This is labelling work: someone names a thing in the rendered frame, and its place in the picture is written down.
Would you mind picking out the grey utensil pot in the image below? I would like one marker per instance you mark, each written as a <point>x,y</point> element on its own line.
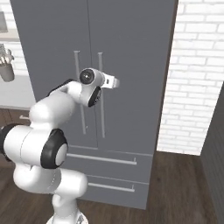
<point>7,73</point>

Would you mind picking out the brown wooden cupboard run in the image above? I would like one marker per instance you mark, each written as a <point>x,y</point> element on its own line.
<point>11,115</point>

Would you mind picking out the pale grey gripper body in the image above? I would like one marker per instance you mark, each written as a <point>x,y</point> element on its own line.
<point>115,82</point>

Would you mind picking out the grey fridge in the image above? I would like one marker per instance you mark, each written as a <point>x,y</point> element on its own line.
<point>131,43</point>

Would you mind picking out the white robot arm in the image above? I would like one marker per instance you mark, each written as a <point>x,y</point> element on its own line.
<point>43,128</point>

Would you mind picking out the grey fridge door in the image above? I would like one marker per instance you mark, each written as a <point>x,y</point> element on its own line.
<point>131,58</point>
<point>52,35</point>

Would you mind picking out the dark grey panelled counter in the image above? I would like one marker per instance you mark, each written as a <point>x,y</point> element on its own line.
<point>214,157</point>

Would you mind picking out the pale wall shelf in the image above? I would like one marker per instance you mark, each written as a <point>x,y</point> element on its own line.
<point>10,36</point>

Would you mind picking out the grey kitchen utensils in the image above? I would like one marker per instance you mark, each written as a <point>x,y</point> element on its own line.
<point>5,55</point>

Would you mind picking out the grey fridge drawer front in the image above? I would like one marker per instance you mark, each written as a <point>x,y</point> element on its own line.
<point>116,198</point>
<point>116,170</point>

